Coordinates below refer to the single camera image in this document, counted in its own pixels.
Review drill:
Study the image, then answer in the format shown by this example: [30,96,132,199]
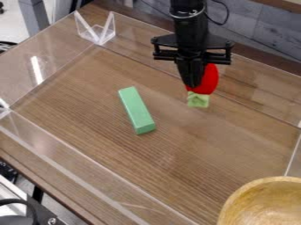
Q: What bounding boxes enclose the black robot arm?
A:
[149,0,234,88]

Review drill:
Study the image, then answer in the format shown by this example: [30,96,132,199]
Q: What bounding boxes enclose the clear acrylic tray enclosure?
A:
[0,15,301,225]

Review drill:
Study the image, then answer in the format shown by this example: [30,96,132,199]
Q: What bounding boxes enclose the wooden bowl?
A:
[216,177,301,225]

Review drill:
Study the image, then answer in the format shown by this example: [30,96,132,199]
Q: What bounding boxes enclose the red plush strawberry fruit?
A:
[184,62,219,109]

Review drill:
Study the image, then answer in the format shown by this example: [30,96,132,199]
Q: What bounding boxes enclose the black cable loop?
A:
[0,198,40,225]

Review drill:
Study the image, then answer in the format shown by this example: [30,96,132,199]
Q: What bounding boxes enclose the black metal bracket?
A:
[26,196,66,225]

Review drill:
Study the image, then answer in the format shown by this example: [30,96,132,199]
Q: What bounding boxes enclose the grey table leg post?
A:
[17,0,50,36]

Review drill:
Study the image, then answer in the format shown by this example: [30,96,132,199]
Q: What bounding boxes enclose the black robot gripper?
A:
[149,33,236,89]

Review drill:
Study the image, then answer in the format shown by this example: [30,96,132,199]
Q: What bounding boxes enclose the green rectangular block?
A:
[117,86,156,134]

